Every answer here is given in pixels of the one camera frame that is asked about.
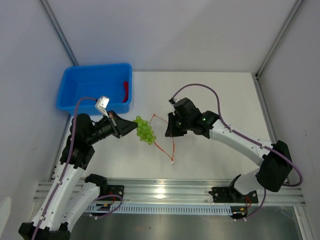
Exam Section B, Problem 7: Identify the aluminium mounting rail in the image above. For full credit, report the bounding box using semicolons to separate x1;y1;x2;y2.
107;178;306;207

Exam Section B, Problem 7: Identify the clear zip top bag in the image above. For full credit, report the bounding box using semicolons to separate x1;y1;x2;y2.
148;113;196;165

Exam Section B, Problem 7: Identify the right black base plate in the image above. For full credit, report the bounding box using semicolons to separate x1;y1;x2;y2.
208;186;259;204

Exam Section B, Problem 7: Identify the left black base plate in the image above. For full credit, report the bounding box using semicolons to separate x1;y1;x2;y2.
106;184;125;202

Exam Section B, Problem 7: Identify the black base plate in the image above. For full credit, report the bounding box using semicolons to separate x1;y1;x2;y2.
208;186;259;204
106;184;125;202

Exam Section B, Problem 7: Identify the left aluminium frame post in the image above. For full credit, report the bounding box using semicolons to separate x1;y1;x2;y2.
38;0;79;66

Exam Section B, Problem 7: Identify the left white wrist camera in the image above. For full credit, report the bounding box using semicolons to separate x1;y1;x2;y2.
95;95;110;117

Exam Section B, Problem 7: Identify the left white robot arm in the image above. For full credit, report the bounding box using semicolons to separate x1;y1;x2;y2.
18;111;138;240

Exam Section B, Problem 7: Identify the right aluminium frame post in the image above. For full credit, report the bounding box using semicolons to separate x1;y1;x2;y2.
254;0;307;78

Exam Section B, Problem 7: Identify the aluminium frame post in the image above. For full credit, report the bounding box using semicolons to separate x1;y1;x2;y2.
254;0;307;78
38;0;79;66

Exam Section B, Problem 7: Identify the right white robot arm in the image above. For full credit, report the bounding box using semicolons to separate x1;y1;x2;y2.
165;110;292;202

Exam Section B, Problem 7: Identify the green grape bunch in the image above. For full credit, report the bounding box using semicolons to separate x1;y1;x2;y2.
134;115;156;145

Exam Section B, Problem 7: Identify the blue plastic bin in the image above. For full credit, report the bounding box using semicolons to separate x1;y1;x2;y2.
56;63;133;115

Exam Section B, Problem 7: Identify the red chili pepper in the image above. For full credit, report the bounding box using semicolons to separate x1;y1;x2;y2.
122;81;129;103

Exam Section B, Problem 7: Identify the white slotted cable duct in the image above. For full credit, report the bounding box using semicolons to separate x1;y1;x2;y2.
86;203;232;215

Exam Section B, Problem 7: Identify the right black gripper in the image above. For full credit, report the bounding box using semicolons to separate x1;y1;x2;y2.
165;112;192;138

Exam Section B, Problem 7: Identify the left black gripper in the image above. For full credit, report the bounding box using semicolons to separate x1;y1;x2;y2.
86;110;139;146

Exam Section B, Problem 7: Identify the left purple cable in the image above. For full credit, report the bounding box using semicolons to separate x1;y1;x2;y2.
29;96;124;240

